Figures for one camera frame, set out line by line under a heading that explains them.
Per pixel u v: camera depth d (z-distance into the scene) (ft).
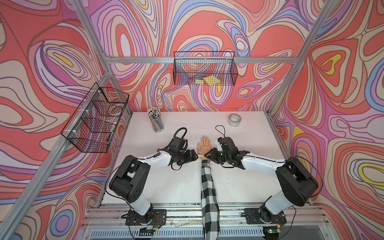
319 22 2.42
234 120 3.74
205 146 3.23
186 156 2.69
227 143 2.27
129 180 1.49
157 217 2.36
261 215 2.21
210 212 2.30
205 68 3.15
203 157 2.91
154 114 3.14
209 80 2.98
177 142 2.44
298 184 1.46
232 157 2.23
